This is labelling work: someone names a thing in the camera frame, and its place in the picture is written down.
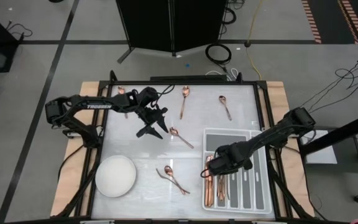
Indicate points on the copper spoons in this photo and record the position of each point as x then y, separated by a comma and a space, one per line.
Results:
162, 177

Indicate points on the black table frame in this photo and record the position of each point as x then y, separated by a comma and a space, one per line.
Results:
182, 83

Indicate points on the white cutlery organizer tray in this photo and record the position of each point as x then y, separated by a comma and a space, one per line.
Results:
225, 138

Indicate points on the white edge bracket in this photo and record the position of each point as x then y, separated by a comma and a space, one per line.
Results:
269, 222

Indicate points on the white paper sheet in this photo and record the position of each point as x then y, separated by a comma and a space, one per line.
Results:
322, 152

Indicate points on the black floor plug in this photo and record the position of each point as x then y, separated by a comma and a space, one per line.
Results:
247, 44

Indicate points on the white round plate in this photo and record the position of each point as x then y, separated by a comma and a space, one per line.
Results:
116, 175

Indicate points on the black folding room divider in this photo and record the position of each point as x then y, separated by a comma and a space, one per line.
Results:
151, 25

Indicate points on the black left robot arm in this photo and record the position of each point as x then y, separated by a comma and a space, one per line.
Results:
99, 106

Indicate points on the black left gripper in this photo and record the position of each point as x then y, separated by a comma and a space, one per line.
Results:
148, 99

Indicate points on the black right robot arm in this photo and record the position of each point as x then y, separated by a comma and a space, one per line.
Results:
275, 135

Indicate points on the black bar behind table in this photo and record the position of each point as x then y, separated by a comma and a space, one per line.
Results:
188, 77

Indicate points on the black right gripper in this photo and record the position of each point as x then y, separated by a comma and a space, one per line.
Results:
232, 158

